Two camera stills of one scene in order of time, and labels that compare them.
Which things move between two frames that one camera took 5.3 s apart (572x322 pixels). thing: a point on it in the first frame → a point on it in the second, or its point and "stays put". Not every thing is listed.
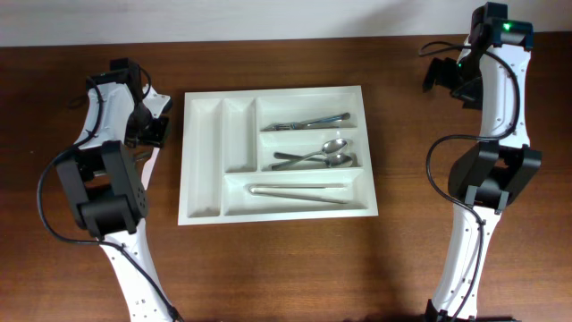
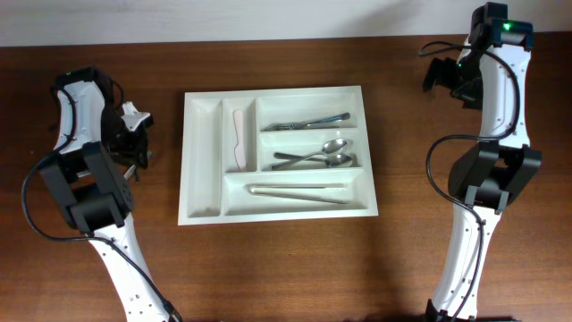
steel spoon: (338, 160) stays put
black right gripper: (444, 67) stays put
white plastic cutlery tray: (272, 155) stays put
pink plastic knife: (148, 168) → (239, 151)
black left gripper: (157, 139) → (134, 150)
